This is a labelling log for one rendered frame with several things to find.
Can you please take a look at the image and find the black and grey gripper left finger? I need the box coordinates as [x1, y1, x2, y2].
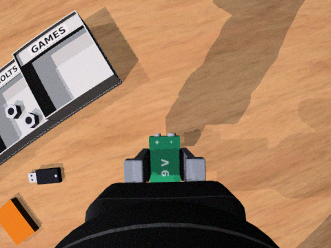
[123, 148, 151, 183]

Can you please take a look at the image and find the silver hex nut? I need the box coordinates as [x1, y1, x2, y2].
[23, 113, 39, 128]
[5, 104, 22, 119]

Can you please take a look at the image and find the green nine-volt battery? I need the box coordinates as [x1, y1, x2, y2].
[149, 133, 181, 183]

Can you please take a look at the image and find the orange flat rectangular block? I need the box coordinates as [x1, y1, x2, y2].
[0, 197, 39, 245]

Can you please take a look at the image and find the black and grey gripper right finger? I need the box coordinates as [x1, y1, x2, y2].
[179, 147, 205, 182]

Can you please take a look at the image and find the grey three-compartment sorting tray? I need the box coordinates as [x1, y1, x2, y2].
[0, 10, 122, 165]

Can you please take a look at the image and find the black usb stick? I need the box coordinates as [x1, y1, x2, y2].
[28, 167, 62, 185]

